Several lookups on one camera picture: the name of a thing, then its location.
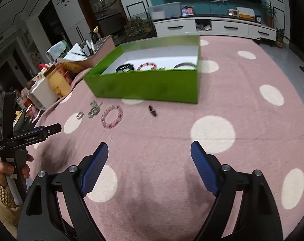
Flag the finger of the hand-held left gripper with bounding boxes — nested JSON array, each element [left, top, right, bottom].
[[2, 92, 17, 141], [34, 123, 62, 138]]

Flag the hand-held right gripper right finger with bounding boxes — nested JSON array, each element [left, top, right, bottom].
[[190, 141, 284, 241]]

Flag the yellow desk calendar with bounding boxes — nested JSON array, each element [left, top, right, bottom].
[[229, 6, 256, 20]]

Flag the orange snack packet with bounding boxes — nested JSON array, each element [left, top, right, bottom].
[[60, 61, 84, 73]]

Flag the white drawer organizer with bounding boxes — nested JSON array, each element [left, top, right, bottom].
[[28, 77, 58, 109]]

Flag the white paper sheets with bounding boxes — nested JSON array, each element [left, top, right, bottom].
[[64, 43, 88, 61]]

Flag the pink storage box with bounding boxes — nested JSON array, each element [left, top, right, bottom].
[[92, 35, 116, 64]]

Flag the pale pink bead bracelet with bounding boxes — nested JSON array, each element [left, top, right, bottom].
[[101, 105, 124, 128]]

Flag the person's left hand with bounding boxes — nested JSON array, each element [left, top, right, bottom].
[[0, 154, 34, 181]]

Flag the small potted plant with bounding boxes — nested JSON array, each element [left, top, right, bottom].
[[275, 28, 291, 48]]

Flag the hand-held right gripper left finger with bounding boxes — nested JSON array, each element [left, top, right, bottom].
[[16, 142, 109, 241]]

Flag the jade charm keychain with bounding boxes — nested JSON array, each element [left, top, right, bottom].
[[88, 100, 103, 118]]

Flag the bushy potted plant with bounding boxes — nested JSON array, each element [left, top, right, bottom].
[[124, 16, 152, 39]]

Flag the black wristband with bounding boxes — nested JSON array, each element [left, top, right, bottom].
[[116, 63, 135, 73]]

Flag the clear plastic storage bin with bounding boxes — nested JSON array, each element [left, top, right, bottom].
[[147, 2, 181, 20]]

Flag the silver bangle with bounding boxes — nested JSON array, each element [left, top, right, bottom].
[[173, 61, 196, 70]]

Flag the white television cabinet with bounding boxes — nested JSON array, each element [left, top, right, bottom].
[[152, 14, 277, 41]]

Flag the green cardboard box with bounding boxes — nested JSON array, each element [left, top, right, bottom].
[[84, 35, 201, 104]]

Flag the bunch of pens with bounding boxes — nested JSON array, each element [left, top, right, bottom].
[[80, 39, 96, 56]]

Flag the tall potted plant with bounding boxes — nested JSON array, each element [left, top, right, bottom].
[[261, 2, 277, 28]]

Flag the white folded cloth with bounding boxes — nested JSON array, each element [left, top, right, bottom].
[[46, 41, 67, 58]]

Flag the red and pink bead bracelet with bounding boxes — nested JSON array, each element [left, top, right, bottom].
[[136, 62, 158, 71]]

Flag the person's left forearm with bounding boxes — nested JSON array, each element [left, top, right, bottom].
[[0, 173, 23, 234]]

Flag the pink polka dot tablecloth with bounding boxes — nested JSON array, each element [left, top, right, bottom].
[[29, 34, 304, 241]]

